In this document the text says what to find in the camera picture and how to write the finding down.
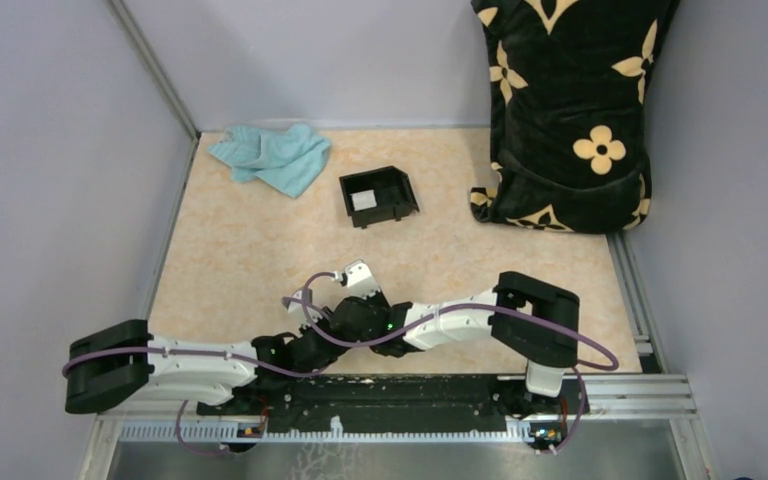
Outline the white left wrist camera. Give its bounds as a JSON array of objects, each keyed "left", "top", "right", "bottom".
[{"left": 281, "top": 290, "right": 322, "bottom": 326}]

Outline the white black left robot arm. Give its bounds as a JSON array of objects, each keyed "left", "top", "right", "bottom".
[{"left": 62, "top": 319, "right": 346, "bottom": 414}]

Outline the black floral cushion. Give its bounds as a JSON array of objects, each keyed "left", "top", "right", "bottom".
[{"left": 470, "top": 1, "right": 678, "bottom": 235}]

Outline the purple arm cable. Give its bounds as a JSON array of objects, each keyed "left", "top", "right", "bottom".
[
  {"left": 61, "top": 294, "right": 332, "bottom": 458},
  {"left": 299, "top": 271, "right": 620, "bottom": 455}
]

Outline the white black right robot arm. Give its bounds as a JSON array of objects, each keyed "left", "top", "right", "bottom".
[{"left": 328, "top": 271, "right": 580, "bottom": 412}]

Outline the grey credit card stack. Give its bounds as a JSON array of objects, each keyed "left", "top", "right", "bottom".
[{"left": 350, "top": 190, "right": 378, "bottom": 212}]

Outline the black plastic card box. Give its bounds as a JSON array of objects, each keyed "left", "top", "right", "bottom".
[{"left": 339, "top": 166, "right": 420, "bottom": 229}]

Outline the light blue cloth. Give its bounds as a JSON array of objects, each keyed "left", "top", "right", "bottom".
[{"left": 207, "top": 124, "right": 331, "bottom": 198}]

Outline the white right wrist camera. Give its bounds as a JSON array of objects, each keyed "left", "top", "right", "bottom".
[{"left": 335, "top": 260, "right": 382, "bottom": 298}]

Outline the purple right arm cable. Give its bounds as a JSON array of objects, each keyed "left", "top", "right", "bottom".
[{"left": 299, "top": 271, "right": 620, "bottom": 455}]

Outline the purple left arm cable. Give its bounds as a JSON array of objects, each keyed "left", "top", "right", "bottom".
[{"left": 61, "top": 294, "right": 332, "bottom": 458}]

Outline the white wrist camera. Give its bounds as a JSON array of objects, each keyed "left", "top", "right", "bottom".
[
  {"left": 335, "top": 260, "right": 382, "bottom": 298},
  {"left": 281, "top": 290, "right": 322, "bottom": 326}
]

